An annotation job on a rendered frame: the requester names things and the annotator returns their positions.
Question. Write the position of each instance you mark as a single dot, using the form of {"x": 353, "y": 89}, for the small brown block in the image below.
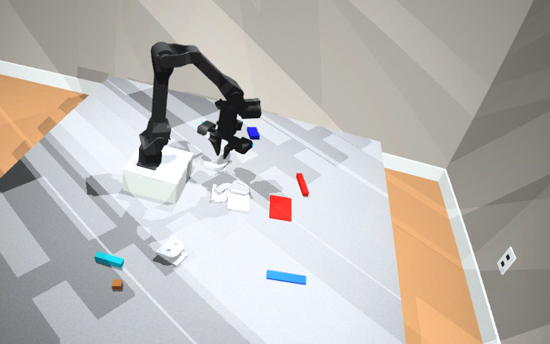
{"x": 117, "y": 284}

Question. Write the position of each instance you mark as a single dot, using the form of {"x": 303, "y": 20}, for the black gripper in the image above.
{"x": 224, "y": 131}

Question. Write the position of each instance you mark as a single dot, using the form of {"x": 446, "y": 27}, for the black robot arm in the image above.
{"x": 164, "y": 58}

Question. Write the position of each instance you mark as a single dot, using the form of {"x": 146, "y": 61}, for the red rectangular bar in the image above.
{"x": 302, "y": 184}

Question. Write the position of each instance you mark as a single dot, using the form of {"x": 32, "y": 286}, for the cyan rectangular block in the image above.
{"x": 109, "y": 259}

